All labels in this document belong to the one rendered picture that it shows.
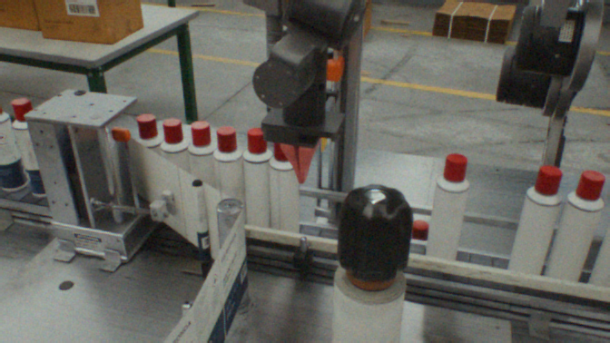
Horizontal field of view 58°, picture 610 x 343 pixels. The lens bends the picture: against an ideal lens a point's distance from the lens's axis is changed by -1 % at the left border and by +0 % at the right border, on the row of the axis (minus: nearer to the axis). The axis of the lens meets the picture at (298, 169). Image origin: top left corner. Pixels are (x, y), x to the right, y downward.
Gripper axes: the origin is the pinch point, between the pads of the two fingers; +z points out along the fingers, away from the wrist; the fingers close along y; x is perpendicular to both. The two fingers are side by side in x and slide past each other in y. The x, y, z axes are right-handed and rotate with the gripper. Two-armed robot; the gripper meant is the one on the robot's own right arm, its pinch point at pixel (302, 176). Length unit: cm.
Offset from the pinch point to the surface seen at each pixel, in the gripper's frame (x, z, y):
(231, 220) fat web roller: -7.1, 4.4, -8.2
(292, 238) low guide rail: 9.4, 18.3, -4.0
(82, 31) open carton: 130, 25, -131
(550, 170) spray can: 14.0, 0.5, 34.6
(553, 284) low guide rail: 9.4, 18.0, 38.5
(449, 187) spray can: 11.8, 4.8, 20.6
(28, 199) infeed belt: 11, 22, -61
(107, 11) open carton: 130, 16, -118
